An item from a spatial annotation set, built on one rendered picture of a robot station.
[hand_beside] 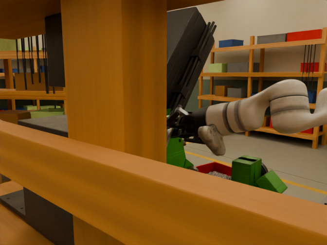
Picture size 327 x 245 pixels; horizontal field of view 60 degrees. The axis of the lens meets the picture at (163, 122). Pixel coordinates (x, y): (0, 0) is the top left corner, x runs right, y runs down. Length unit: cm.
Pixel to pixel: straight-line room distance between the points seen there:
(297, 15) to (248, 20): 117
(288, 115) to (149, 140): 27
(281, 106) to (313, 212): 35
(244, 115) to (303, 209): 38
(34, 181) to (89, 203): 15
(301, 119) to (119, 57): 35
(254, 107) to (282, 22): 642
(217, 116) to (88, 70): 32
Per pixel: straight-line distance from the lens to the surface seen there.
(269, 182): 70
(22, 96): 366
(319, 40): 591
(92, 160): 36
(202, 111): 66
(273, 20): 711
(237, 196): 26
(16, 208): 120
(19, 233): 107
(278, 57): 694
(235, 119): 61
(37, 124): 86
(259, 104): 61
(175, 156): 87
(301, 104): 58
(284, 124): 57
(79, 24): 45
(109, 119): 40
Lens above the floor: 138
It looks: 10 degrees down
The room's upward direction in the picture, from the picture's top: straight up
